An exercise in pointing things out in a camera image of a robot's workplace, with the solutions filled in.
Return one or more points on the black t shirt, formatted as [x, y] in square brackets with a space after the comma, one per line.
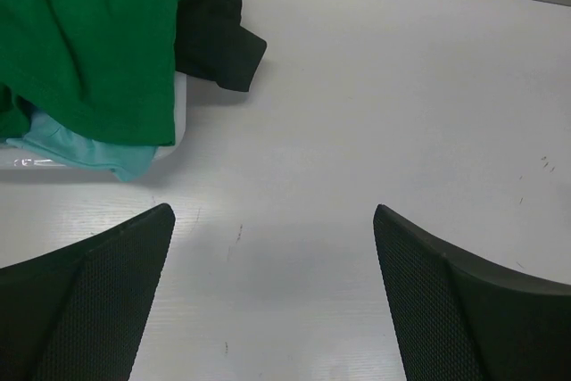
[212, 44]

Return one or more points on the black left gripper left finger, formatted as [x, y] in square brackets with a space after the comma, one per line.
[79, 313]

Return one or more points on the white plastic laundry basket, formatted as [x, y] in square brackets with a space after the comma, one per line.
[14, 158]

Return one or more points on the light blue t shirt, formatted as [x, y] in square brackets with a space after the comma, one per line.
[49, 138]

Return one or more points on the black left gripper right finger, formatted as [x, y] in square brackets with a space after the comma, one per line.
[458, 316]

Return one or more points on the green t shirt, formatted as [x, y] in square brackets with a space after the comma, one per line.
[104, 69]

